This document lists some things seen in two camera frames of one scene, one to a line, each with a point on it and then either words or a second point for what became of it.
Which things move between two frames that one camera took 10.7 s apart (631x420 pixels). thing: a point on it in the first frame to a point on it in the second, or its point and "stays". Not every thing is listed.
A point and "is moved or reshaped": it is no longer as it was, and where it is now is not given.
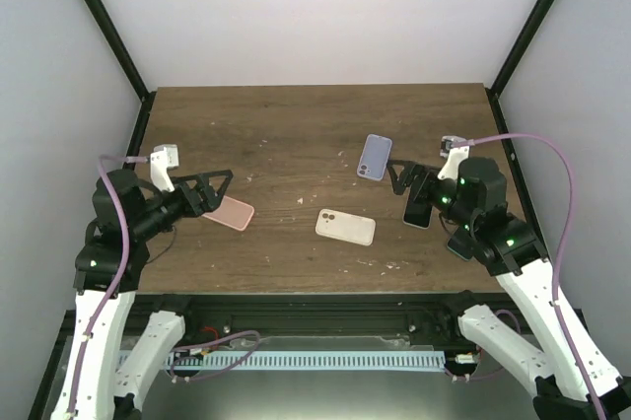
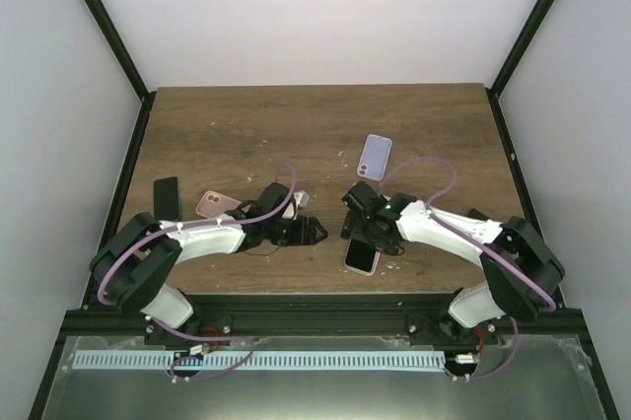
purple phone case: x=374 y=159 stays
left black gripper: x=211 y=202 to x=305 y=236
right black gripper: x=426 y=175 to x=352 y=228
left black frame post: x=106 y=25 stays
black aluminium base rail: x=315 y=314 stays
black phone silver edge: x=416 y=214 is moved or reshaped
